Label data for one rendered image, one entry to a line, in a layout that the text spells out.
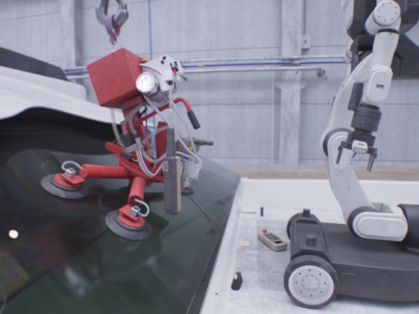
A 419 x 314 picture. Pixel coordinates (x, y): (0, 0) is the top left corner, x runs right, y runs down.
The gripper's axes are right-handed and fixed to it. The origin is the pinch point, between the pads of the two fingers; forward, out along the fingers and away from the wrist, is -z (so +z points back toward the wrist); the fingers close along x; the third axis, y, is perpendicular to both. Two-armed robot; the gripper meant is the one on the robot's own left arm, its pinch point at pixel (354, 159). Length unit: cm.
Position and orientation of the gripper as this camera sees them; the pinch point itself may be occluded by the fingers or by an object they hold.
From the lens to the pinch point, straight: 105.3
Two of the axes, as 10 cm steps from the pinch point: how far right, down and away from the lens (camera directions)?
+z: 1.9, -9.7, -1.7
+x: -9.4, -2.3, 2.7
